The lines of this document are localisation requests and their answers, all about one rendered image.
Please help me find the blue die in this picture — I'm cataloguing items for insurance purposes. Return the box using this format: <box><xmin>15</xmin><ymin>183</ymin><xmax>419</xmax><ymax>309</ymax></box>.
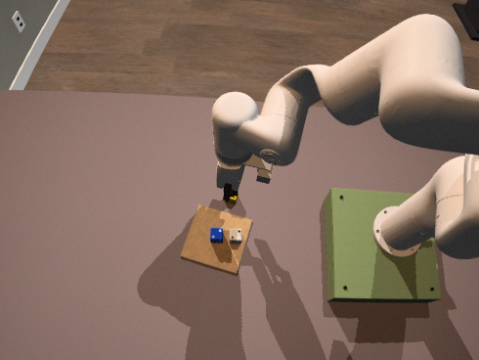
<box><xmin>210</xmin><ymin>228</ymin><xmax>223</xmax><ymax>244</ymax></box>

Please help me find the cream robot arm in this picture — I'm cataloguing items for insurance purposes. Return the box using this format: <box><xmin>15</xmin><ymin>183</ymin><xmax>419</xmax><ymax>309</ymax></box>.
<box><xmin>212</xmin><ymin>14</ymin><xmax>479</xmax><ymax>259</ymax></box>

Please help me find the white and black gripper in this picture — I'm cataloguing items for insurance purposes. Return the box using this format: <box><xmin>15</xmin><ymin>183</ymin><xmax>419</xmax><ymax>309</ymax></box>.
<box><xmin>216</xmin><ymin>158</ymin><xmax>245</xmax><ymax>202</ymax></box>

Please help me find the yellow die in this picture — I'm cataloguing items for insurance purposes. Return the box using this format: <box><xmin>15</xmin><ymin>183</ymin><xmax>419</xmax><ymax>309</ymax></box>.
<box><xmin>225</xmin><ymin>197</ymin><xmax>238</xmax><ymax>204</ymax></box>

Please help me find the tan square mat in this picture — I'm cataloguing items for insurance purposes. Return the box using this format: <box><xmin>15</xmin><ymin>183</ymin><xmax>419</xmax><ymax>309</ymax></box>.
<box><xmin>181</xmin><ymin>205</ymin><xmax>252</xmax><ymax>274</ymax></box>

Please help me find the white die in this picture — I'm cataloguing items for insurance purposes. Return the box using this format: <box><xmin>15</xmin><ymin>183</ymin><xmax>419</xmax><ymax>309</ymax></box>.
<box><xmin>229</xmin><ymin>228</ymin><xmax>242</xmax><ymax>244</ymax></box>

